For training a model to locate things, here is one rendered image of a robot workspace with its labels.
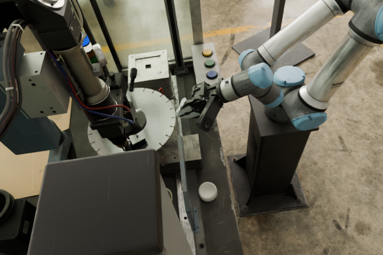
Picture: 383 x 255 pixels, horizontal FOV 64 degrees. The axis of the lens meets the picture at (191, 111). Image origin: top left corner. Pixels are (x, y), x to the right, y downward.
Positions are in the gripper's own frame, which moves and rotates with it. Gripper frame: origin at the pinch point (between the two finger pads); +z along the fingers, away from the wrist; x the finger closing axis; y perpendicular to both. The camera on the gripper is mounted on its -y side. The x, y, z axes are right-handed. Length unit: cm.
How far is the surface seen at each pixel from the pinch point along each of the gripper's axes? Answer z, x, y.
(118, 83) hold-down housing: -4.2, 28.5, -8.1
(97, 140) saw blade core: 26.6, 12.7, -8.2
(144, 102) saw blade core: 14.6, 4.7, 9.2
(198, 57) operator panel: 2.3, -9.7, 39.9
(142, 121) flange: 13.0, 4.8, -0.3
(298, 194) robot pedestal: 4, -115, 13
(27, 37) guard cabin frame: 53, 44, 35
